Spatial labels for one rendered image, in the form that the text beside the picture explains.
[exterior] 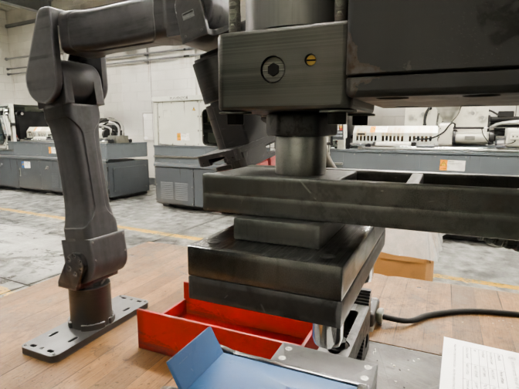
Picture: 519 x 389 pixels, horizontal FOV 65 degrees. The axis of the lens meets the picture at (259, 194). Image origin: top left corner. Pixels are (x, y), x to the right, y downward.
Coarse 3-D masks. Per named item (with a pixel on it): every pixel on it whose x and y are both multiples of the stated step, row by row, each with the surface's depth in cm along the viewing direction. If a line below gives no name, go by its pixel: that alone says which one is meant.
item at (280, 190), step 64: (320, 128) 27; (256, 192) 27; (320, 192) 25; (384, 192) 24; (448, 192) 22; (512, 192) 21; (192, 256) 26; (256, 256) 24; (320, 256) 23; (320, 320) 23
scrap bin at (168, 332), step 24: (144, 312) 57; (168, 312) 64; (192, 312) 68; (216, 312) 66; (240, 312) 64; (144, 336) 58; (168, 336) 56; (192, 336) 54; (216, 336) 53; (240, 336) 51; (264, 336) 61; (288, 336) 61
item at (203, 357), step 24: (168, 360) 35; (192, 360) 37; (216, 360) 40; (240, 360) 40; (192, 384) 36; (216, 384) 36; (240, 384) 36; (264, 384) 36; (288, 384) 36; (312, 384) 36; (336, 384) 36
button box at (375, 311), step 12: (372, 300) 68; (372, 312) 64; (432, 312) 68; (444, 312) 68; (456, 312) 69; (468, 312) 69; (480, 312) 69; (492, 312) 69; (504, 312) 68; (516, 312) 68; (372, 324) 63
